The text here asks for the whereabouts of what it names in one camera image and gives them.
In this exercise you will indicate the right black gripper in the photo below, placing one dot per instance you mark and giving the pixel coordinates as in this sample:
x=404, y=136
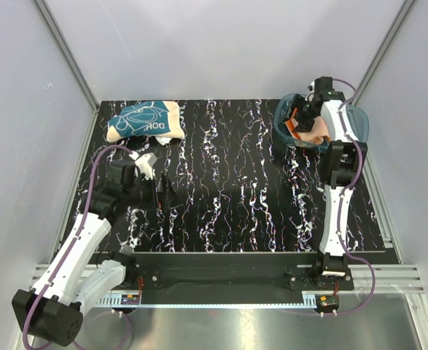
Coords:
x=297, y=102

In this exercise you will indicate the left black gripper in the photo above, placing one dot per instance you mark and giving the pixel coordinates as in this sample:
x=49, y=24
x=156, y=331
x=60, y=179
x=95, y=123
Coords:
x=168, y=196

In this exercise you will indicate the orange Doraemon towel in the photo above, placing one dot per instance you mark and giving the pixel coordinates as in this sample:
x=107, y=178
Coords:
x=318, y=134

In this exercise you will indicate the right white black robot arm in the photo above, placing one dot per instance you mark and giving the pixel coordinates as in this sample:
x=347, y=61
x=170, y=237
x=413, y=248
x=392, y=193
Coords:
x=322, y=116

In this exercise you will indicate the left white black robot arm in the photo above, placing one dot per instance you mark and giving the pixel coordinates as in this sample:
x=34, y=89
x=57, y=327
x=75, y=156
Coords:
x=54, y=308

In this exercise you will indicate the blue transparent plastic tray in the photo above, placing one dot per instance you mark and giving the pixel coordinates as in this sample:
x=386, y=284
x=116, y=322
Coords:
x=283, y=135

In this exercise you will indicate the teal Doraemon towel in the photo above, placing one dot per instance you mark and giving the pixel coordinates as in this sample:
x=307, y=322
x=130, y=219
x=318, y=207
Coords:
x=160, y=119

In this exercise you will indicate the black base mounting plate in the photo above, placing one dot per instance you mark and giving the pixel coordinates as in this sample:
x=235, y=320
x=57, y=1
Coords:
x=217, y=295

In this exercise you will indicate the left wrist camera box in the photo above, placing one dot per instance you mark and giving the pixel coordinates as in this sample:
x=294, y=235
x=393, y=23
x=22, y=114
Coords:
x=145, y=164

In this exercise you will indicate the aluminium rail frame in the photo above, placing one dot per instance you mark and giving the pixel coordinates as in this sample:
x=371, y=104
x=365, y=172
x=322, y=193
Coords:
x=382, y=279

